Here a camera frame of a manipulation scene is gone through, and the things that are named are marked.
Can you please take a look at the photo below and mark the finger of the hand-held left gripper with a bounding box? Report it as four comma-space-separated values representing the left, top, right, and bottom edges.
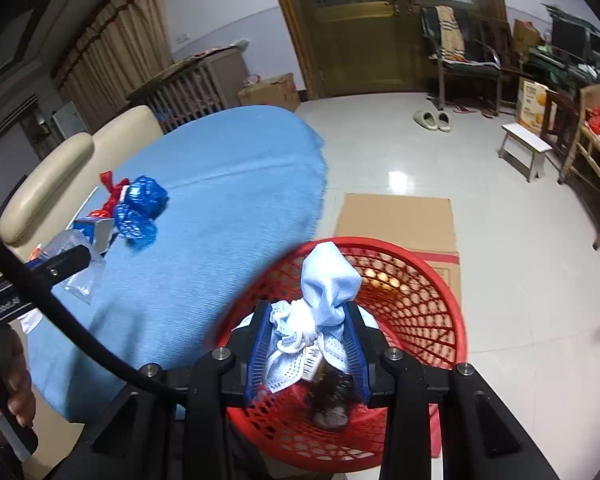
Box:
25, 246, 92, 288

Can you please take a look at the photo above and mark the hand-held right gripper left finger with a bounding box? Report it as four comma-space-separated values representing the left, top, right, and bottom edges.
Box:
42, 300, 276, 480

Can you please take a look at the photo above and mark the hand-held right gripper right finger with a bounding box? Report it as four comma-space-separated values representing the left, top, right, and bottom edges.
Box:
342, 302, 561, 480

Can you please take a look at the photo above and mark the clear plastic bag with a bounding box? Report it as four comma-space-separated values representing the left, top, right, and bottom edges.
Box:
39, 230, 107, 307

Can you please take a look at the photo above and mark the small blue and white box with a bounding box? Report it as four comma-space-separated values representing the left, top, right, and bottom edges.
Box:
72, 217, 118, 255

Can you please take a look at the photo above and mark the light blue cloth wad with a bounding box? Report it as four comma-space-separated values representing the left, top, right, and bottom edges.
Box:
262, 241, 376, 396

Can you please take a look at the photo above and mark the red plastic mesh basket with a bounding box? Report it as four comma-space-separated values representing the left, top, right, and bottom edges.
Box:
214, 236, 468, 473

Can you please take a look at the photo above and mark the red ribbon cloth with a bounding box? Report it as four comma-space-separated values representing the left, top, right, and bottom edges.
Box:
87, 171, 132, 222

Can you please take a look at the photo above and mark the blue foil wrapper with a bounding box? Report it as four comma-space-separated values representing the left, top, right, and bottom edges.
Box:
114, 175, 170, 252

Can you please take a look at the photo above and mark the person's left hand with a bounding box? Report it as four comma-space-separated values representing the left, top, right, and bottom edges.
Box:
0, 332, 37, 428

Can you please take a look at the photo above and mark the dark brown scrap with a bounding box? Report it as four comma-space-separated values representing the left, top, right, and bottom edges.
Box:
307, 374, 355, 432

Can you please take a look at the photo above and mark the cream leather sofa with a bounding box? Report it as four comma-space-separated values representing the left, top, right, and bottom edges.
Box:
0, 105, 164, 261

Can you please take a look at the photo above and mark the white standing air conditioner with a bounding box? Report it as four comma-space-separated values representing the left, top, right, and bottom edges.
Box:
52, 101, 92, 142

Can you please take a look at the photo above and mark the flat cardboard sheet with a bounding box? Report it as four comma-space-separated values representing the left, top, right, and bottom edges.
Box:
330, 192, 463, 461

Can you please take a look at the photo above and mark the blue tablecloth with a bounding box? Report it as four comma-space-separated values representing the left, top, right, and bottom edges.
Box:
22, 105, 328, 423

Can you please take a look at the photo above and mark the wooden crib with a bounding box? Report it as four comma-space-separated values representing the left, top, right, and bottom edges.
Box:
126, 47, 252, 134

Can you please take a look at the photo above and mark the beige curtain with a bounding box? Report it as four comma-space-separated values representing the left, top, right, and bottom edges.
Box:
55, 0, 174, 117

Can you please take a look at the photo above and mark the brown cardboard box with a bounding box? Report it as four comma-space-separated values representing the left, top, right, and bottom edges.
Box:
237, 73, 301, 113

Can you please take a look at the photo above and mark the small white stool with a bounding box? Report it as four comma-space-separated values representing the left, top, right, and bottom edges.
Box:
497, 122, 554, 184

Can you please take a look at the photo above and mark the orange printed carton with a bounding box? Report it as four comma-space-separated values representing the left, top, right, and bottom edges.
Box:
516, 79, 551, 134

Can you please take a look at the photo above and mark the black metal armchair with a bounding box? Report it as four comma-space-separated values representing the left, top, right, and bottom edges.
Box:
420, 6, 504, 111

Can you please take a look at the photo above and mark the wooden double door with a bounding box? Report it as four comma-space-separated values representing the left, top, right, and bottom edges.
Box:
264, 0, 509, 101

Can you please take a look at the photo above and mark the dark wooden side table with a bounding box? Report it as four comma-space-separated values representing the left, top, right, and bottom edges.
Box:
540, 89, 581, 157

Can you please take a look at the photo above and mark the striped beige towel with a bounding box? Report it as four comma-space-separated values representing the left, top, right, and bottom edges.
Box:
436, 6, 466, 61

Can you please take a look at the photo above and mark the dark wooden chair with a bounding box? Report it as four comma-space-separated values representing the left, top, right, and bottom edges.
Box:
472, 14, 525, 107

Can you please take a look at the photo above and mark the green glass desk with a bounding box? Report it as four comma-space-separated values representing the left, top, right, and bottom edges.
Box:
522, 45, 600, 92

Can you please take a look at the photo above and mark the open cardboard box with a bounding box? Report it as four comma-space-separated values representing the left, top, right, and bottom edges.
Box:
512, 19, 542, 56

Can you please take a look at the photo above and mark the black computer monitor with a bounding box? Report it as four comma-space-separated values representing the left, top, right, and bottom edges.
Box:
550, 15, 589, 61

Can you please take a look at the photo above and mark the black cable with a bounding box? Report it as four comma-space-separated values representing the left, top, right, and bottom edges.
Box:
0, 222, 188, 405

